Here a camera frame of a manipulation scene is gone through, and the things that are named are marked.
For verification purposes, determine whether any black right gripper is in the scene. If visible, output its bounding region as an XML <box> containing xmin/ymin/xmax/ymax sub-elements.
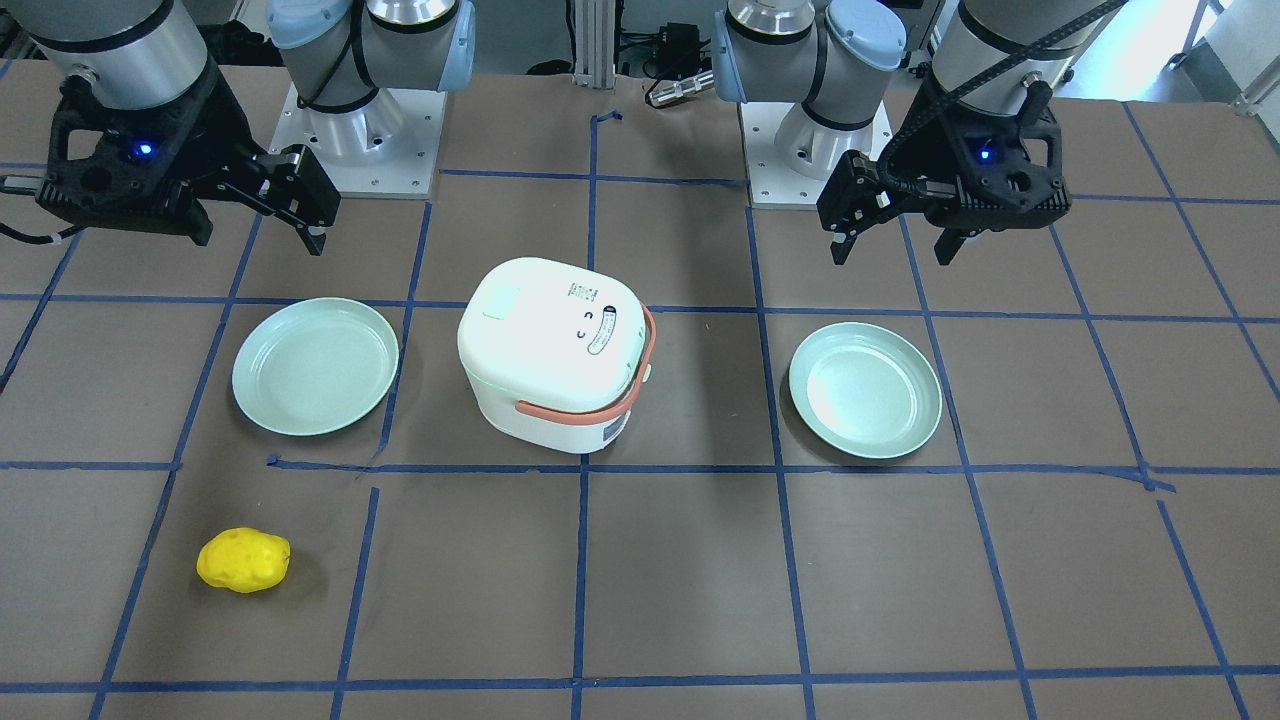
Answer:
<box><xmin>36</xmin><ymin>61</ymin><xmax>340</xmax><ymax>256</ymax></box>

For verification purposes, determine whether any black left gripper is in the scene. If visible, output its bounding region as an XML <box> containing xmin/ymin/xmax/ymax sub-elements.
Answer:
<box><xmin>817</xmin><ymin>78</ymin><xmax>1073</xmax><ymax>266</ymax></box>

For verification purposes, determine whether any green plate near left arm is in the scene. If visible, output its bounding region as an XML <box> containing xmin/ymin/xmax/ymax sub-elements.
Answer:
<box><xmin>788</xmin><ymin>322</ymin><xmax>943</xmax><ymax>460</ymax></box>

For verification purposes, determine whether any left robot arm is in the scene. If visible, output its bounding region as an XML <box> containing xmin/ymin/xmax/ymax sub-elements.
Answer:
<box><xmin>710</xmin><ymin>1</ymin><xmax>1120</xmax><ymax>265</ymax></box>

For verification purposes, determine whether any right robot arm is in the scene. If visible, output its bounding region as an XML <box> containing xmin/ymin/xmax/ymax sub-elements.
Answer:
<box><xmin>3</xmin><ymin>1</ymin><xmax>475</xmax><ymax>256</ymax></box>

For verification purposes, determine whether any green plate near right arm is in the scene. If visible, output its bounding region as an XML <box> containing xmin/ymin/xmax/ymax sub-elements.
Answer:
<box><xmin>230</xmin><ymin>297</ymin><xmax>401</xmax><ymax>437</ymax></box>

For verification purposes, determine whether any white rice cooker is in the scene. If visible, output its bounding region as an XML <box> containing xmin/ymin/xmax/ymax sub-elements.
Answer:
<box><xmin>457</xmin><ymin>258</ymin><xmax>658</xmax><ymax>455</ymax></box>

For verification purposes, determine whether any yellow toy potato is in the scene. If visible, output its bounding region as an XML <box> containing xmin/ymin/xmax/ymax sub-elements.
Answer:
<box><xmin>195</xmin><ymin>527</ymin><xmax>292</xmax><ymax>594</ymax></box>

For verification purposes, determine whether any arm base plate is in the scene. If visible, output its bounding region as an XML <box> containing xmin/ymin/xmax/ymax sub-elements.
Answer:
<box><xmin>268</xmin><ymin>86</ymin><xmax>451</xmax><ymax>200</ymax></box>
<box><xmin>739</xmin><ymin>102</ymin><xmax>892</xmax><ymax>210</ymax></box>

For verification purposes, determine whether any aluminium frame post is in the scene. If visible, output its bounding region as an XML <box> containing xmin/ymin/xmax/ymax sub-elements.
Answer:
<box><xmin>570</xmin><ymin>0</ymin><xmax>617</xmax><ymax>91</ymax></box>

